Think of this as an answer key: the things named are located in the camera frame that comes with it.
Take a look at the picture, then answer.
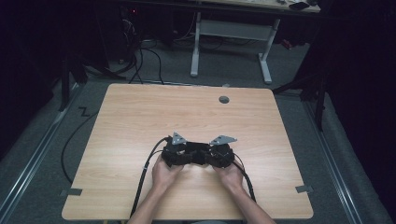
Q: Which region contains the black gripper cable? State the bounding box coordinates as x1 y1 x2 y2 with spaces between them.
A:
129 135 173 219
231 151 257 203

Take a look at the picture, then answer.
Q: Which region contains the red object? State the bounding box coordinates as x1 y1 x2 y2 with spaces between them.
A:
280 38 294 51

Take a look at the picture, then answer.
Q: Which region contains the black metal stand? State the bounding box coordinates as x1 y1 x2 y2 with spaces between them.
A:
58 51 127 113
272 70 329 133

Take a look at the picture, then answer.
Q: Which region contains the bundle of black cables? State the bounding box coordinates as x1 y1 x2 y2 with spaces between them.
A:
120 18 165 86

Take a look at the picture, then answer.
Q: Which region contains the person's left hand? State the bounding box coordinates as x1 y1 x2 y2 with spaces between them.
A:
150 154 185 193

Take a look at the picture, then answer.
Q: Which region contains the metal floor rail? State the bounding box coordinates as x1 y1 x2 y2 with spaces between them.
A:
0 82 82 219
303 99 364 224

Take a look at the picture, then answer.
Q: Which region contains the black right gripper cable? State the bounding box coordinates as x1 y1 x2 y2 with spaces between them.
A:
231 151 257 203

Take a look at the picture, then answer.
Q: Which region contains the black floor cable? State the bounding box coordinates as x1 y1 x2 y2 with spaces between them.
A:
61 111 99 185

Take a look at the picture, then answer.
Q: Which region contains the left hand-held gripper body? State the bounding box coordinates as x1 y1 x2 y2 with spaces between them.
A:
161 131 189 168

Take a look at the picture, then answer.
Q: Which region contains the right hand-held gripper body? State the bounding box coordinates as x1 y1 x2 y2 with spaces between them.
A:
208 134 238 169

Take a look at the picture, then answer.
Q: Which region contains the white-framed desk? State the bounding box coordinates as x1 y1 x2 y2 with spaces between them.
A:
190 0 321 85

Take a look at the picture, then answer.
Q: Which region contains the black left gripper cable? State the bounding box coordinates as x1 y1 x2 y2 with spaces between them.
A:
129 135 173 219

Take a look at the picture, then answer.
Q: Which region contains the black phone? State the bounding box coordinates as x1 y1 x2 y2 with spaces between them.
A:
288 1 311 11

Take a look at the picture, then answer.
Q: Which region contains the black sock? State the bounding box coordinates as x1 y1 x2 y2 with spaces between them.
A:
185 141 217 166

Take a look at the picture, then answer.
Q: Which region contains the person's right hand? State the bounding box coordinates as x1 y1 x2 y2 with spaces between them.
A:
212 161 246 194

